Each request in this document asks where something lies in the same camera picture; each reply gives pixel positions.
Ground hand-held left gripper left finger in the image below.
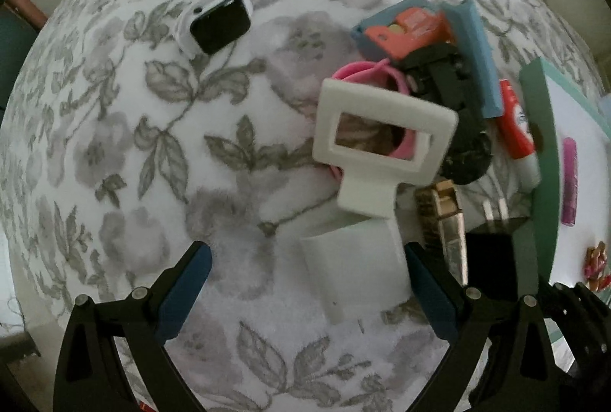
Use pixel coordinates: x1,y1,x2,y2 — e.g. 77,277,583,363
53,241,212,412

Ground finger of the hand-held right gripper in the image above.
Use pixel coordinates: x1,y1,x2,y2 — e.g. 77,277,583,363
541,282,611,412

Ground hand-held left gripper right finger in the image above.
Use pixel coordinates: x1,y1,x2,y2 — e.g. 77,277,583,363
405,241,561,412

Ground black charger adapter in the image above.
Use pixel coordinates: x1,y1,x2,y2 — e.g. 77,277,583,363
465,197,523,301

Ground white charger adapter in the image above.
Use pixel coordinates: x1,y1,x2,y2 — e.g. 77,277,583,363
299,220,412,325

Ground white plastic frame stand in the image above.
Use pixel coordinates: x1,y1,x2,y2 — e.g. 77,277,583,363
312,78,460,220

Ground teal box with white inside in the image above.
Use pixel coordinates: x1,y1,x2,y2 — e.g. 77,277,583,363
519,57,611,370

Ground black toy car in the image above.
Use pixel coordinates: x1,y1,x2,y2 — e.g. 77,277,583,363
398,44,495,184

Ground pink watch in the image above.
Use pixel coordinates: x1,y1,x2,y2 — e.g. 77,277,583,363
329,59,416,184

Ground white smartwatch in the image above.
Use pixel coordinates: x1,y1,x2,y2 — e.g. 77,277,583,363
174,0,254,60

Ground small orange toy figure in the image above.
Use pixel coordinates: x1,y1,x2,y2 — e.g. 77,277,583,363
585,241,611,293

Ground gold metallic rectangular object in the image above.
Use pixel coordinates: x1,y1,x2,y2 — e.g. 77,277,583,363
414,179,469,289

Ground purple plastic stick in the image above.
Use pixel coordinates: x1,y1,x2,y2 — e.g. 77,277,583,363
562,136,579,226

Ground grey floral blanket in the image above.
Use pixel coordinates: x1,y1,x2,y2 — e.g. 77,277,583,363
0,0,607,412

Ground red and white tube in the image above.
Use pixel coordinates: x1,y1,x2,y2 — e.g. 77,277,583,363
496,79,542,191

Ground orange and blue box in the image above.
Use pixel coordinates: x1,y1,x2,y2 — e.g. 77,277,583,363
352,0,452,60

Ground brown wooden rail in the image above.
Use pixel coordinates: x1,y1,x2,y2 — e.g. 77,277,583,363
5,0,48,31

